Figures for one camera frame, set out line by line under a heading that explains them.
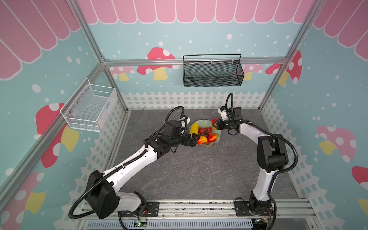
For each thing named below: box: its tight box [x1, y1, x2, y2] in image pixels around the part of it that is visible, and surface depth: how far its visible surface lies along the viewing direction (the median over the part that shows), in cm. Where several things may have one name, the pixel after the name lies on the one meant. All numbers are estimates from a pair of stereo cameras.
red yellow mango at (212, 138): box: [207, 133, 218, 143], surface depth 96 cm
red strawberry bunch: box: [197, 126, 214, 138], surface depth 99 cm
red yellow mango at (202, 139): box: [196, 136, 208, 145], surface depth 94 cm
